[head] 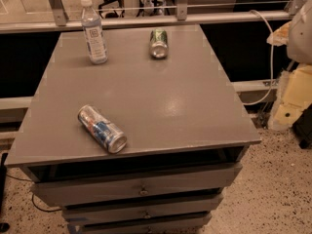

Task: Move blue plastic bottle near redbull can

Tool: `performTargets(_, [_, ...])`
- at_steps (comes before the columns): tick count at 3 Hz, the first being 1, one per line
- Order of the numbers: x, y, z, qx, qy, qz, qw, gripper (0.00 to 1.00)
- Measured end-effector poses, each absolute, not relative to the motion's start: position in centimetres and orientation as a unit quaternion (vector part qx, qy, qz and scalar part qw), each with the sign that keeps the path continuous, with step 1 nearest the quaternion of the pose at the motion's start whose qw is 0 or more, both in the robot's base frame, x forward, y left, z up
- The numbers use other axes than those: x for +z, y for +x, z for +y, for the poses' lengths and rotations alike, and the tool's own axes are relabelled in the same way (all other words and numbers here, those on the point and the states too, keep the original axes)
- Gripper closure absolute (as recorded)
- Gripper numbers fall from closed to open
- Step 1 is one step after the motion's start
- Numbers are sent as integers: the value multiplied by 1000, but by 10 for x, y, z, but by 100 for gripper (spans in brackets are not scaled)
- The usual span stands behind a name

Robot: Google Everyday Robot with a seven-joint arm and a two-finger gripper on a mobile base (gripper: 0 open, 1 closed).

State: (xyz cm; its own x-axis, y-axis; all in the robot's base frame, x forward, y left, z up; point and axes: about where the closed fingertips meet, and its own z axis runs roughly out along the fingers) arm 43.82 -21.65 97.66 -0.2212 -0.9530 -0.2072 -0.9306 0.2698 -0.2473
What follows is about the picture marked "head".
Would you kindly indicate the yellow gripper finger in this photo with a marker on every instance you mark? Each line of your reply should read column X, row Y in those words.
column 279, row 36
column 294, row 95

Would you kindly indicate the clear plastic water bottle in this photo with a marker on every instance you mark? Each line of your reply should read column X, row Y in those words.
column 91, row 23

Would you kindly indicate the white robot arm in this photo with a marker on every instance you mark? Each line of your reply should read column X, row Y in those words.
column 299, row 47

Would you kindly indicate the green soda can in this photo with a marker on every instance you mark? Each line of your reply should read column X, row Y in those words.
column 158, row 44

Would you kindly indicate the redbull can lying down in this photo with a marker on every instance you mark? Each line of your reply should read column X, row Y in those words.
column 106, row 133

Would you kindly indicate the grey drawer cabinet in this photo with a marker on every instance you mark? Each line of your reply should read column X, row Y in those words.
column 186, row 132

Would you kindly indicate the metal railing frame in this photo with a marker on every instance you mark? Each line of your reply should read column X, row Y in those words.
column 64, row 15

